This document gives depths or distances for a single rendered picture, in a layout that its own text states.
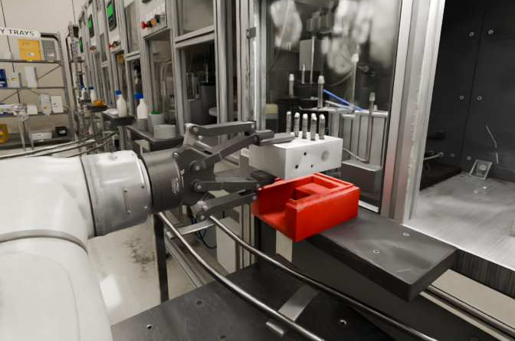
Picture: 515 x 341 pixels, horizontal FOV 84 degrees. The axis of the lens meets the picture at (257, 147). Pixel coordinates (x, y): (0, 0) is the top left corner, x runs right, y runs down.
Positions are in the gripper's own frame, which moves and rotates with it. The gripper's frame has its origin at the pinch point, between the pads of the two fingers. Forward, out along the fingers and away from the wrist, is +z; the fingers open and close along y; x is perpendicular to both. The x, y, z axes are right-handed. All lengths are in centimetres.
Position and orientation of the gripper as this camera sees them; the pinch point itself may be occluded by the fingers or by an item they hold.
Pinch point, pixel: (273, 155)
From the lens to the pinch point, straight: 46.2
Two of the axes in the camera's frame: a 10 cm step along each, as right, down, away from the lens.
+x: -5.8, -1.8, 8.0
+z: 8.2, -1.6, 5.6
